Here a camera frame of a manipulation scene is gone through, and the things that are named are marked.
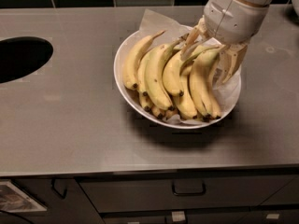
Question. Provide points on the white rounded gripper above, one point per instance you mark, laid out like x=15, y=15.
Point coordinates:
x=234, y=19

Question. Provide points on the large front yellow banana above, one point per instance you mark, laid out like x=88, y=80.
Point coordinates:
x=158, y=58

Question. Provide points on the banana behind rightmost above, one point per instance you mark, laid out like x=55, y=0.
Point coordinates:
x=216, y=109

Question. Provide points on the banana behind large front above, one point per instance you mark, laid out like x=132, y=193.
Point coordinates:
x=141, y=73

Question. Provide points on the small bottom banana tips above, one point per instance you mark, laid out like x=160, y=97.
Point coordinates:
x=157, y=112

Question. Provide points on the white oval bowl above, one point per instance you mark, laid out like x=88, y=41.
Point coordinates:
x=120, y=69

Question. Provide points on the white paper liner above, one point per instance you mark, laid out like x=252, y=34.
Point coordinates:
x=200, y=83

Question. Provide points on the grey drawer front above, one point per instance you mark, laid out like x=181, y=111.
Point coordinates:
x=156, y=195

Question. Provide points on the lower drawer with labels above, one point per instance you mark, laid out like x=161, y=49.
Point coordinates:
x=250, y=217

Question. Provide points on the dark round counter opening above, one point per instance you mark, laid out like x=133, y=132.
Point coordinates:
x=21, y=56

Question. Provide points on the grey cabinet door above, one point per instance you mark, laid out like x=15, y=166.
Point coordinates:
x=76, y=208

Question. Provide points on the picture on lower left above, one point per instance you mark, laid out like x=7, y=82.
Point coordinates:
x=15, y=200

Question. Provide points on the black drawer handle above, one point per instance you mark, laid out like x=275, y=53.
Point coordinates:
x=188, y=188

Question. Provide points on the black cabinet door handle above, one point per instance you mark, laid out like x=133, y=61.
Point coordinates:
x=59, y=188

